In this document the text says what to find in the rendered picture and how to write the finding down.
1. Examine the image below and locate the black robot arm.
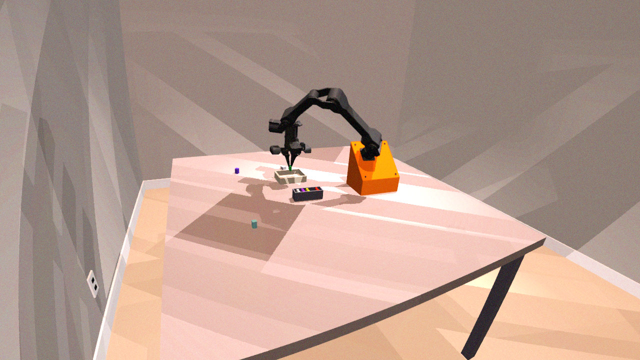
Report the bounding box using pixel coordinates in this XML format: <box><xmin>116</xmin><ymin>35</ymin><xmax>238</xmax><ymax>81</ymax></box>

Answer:
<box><xmin>268</xmin><ymin>87</ymin><xmax>383</xmax><ymax>161</ymax></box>

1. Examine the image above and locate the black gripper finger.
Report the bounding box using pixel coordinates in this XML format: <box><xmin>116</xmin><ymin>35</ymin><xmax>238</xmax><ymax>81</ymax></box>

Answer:
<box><xmin>281</xmin><ymin>152</ymin><xmax>290</xmax><ymax>167</ymax></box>
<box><xmin>290</xmin><ymin>153</ymin><xmax>300</xmax><ymax>167</ymax></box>

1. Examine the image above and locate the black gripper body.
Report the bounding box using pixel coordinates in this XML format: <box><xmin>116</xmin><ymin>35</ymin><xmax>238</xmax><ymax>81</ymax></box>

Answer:
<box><xmin>270</xmin><ymin>135</ymin><xmax>312</xmax><ymax>155</ymax></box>

